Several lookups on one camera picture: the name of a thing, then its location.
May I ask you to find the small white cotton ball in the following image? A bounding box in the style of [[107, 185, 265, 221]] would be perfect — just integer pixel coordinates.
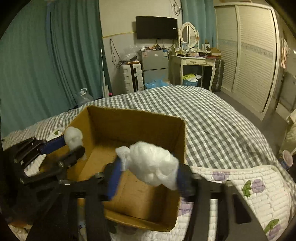
[[64, 126, 84, 151]]

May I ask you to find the white fluffy cotton wad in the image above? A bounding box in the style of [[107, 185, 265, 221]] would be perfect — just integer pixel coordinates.
[[115, 142, 179, 191]]

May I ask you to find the brown cardboard box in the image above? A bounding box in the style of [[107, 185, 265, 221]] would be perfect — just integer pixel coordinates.
[[68, 106, 186, 232]]

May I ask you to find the grey checkered bed sheet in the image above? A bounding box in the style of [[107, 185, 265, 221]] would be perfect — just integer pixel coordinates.
[[1, 85, 296, 200]]

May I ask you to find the clear water jug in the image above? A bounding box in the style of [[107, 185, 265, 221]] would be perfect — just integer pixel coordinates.
[[74, 88, 94, 107]]

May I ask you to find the white floral quilted blanket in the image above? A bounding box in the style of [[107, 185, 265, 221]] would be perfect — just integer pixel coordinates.
[[6, 126, 293, 241]]

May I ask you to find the white suitcase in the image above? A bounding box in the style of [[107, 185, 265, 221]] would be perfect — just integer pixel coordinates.
[[120, 62, 144, 94]]

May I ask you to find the purple drink cup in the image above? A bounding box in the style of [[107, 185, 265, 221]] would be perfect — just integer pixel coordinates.
[[280, 150, 293, 170]]

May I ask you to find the teal left curtain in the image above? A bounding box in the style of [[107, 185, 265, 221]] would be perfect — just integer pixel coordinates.
[[1, 1, 111, 136]]

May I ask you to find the teal curtain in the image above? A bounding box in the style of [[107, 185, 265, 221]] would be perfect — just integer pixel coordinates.
[[181, 0, 217, 47], [1, 1, 111, 136]]

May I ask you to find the blue waste bin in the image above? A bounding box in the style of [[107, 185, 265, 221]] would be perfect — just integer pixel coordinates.
[[182, 74, 201, 87]]

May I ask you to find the blue plastic bag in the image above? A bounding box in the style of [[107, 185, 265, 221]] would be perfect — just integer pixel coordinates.
[[144, 79, 171, 89]]

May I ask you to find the dark suitcase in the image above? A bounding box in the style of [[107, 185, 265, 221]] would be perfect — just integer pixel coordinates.
[[211, 59, 225, 92]]

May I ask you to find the grey mini fridge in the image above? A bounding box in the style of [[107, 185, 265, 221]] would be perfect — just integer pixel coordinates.
[[140, 49, 169, 83]]

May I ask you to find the white vanity desk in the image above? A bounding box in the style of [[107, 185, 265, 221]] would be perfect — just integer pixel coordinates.
[[168, 47, 216, 92]]

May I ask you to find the oval vanity mirror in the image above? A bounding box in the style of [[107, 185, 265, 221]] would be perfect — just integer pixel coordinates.
[[179, 22, 200, 49]]

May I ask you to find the white louvered wardrobe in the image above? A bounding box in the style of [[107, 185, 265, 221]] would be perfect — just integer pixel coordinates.
[[215, 2, 280, 120]]

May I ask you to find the teal right curtain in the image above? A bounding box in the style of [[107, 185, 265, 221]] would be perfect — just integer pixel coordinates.
[[181, 0, 217, 47]]

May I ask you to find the black wall television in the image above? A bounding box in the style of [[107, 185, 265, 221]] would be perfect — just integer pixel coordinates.
[[135, 16, 178, 40]]

